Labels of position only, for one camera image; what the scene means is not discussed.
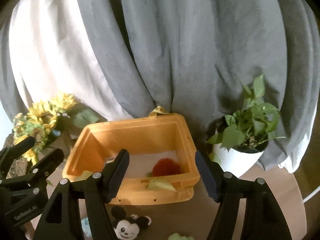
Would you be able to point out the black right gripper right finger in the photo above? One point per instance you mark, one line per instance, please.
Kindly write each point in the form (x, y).
(263, 217)

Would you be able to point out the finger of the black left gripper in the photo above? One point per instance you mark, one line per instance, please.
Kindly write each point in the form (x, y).
(35, 180)
(17, 147)

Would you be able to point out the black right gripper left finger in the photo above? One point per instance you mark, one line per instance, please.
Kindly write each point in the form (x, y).
(61, 216)

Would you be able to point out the white cloth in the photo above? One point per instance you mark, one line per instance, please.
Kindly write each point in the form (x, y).
(141, 164)

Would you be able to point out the red fluffy strawberry plush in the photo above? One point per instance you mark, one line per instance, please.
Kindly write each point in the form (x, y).
(163, 167)

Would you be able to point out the tissue pack blue white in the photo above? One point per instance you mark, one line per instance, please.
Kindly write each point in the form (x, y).
(85, 227)

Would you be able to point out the white floor lamp pole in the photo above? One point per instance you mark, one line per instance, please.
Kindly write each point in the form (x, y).
(311, 195)

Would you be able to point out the sunflower bouquet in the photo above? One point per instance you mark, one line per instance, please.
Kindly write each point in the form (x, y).
(46, 120)

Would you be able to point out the Mickey Mouse plush toy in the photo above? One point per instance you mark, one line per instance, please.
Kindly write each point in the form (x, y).
(128, 227)

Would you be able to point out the white plant pot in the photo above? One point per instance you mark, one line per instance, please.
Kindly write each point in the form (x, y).
(234, 161)

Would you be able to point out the green frog squishy toy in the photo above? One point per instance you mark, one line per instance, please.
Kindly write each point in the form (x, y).
(177, 236)

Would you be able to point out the green potted plant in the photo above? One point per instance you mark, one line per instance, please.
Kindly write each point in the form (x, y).
(252, 127)

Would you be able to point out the orange plastic crate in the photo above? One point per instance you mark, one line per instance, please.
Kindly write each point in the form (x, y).
(147, 140)

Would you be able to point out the white sheer curtain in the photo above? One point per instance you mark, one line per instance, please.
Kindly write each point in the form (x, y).
(50, 53)

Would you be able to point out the grey curtain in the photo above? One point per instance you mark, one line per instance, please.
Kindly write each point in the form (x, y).
(193, 57)

